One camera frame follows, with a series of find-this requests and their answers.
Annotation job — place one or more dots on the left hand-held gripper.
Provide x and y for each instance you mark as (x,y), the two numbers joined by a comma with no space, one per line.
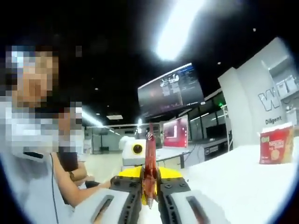
(133,154)

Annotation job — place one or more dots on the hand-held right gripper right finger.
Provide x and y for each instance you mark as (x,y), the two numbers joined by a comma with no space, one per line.
(172,186)

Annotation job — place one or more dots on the large monitor screen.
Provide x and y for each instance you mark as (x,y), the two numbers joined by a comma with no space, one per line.
(170,91)

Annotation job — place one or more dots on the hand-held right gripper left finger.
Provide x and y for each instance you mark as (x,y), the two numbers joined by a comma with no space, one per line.
(126,186)

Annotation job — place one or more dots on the white laptop desk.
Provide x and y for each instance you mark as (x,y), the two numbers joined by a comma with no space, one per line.
(172,154)

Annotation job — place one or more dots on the laptop with red screen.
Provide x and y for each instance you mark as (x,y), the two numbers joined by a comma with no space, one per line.
(175,133)

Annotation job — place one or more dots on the person in grey shirt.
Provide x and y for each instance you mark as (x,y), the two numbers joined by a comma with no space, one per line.
(30,191)

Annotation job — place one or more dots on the red coffee pouch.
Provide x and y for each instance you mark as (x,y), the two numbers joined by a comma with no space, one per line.
(150,158)

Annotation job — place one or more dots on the red coffee box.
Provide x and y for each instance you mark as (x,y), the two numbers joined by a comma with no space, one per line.
(276,147)

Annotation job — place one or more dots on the white step ladder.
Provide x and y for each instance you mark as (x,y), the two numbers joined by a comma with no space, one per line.
(227,126)

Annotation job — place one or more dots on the grey metal shelf rack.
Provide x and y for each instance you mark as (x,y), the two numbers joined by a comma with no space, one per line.
(285,86)

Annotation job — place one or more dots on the ceiling light strip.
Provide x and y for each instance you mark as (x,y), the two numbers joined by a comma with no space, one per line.
(177,30)

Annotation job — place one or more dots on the grey chest device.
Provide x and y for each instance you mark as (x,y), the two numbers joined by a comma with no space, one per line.
(32,155)

